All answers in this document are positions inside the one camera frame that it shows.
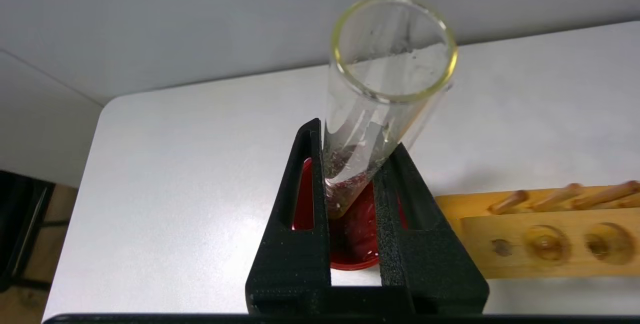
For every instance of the wooden test tube rack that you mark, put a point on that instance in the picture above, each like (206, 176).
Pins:
(550, 264)

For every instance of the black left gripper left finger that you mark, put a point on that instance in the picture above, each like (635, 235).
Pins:
(290, 264)

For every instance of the dark red plastic cup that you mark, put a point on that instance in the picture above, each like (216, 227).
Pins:
(355, 244)

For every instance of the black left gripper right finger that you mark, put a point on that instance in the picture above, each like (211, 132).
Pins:
(430, 269)

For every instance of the yellow pigment glass test tube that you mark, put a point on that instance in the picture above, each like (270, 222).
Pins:
(360, 113)

